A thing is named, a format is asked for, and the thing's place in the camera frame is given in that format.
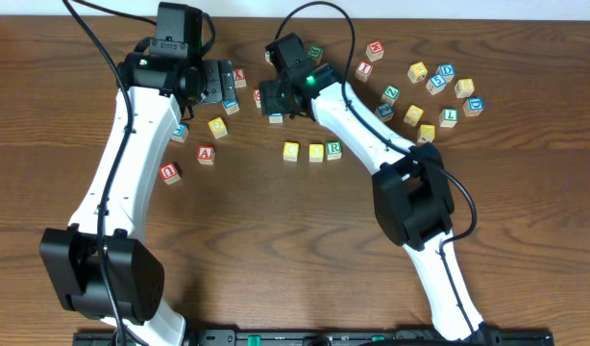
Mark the blue L block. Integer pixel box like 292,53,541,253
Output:
268,113,283,124

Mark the yellow C block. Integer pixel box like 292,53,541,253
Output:
283,141,300,161

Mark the yellow O block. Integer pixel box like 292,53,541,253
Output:
308,143,325,162

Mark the green R block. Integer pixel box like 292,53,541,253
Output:
326,140,343,161

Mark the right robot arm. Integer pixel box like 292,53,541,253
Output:
259,34,483,341

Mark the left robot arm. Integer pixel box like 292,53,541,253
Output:
39,2,235,345

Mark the red Y block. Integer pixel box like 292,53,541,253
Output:
234,68,247,88

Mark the blue P block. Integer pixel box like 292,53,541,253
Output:
222,100,239,115

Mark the red U block upper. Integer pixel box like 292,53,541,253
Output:
254,89,261,108

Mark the red u block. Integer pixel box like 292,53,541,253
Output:
159,162,181,185
254,89,261,108

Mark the yellow block left lower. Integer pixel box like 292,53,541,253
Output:
208,117,228,139

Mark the green B block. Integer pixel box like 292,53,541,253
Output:
308,46,324,65

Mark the blue T block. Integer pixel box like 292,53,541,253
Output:
171,123,189,143

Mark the red A block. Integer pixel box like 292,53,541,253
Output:
197,146,215,165

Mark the red I block right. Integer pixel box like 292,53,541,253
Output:
355,62,373,83

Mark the red U block lower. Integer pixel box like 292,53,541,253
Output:
159,162,181,185

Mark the red M block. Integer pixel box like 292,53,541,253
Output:
366,40,385,62

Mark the blue 2 block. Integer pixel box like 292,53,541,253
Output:
375,103,394,122

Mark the green Z block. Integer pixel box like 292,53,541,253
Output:
381,85,401,106

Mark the yellow block right middle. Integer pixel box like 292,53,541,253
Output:
404,105,424,127

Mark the yellow block right upper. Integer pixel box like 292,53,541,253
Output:
407,62,428,84

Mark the yellow block right lower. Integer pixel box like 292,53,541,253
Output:
417,124,435,143

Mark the blue S block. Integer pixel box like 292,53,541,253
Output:
426,74,447,95

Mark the blue D block upper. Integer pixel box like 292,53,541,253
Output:
435,63,455,83

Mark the blue d block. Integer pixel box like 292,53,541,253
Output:
435,63,455,83
463,97,484,117

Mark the green L block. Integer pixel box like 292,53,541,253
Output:
439,108,458,128

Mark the yellow block far right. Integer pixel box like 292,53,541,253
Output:
455,79,475,98

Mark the blue D block lower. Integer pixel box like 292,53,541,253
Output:
463,97,484,117

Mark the right black cable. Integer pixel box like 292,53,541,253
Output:
274,0,479,343

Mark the black cable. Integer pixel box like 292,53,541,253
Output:
274,0,479,343
59,0,217,346

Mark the left black cable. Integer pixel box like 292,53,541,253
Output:
59,0,217,346

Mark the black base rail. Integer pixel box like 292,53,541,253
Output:
72,328,555,346

